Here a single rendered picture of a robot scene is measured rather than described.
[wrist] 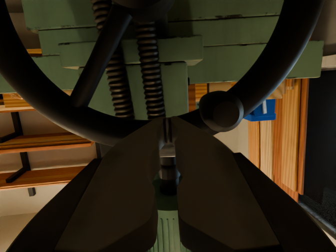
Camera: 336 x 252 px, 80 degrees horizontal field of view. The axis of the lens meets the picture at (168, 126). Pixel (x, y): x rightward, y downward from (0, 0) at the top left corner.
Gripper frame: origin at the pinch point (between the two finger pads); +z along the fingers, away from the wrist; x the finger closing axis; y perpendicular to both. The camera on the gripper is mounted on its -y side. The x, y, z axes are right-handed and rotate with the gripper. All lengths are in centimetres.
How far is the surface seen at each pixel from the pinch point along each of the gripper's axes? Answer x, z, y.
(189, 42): 2.7, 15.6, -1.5
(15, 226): -221, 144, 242
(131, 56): -4.5, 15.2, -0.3
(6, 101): -43, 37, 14
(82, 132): -7.7, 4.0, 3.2
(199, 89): 6.8, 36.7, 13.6
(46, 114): -10.6, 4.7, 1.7
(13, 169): -228, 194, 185
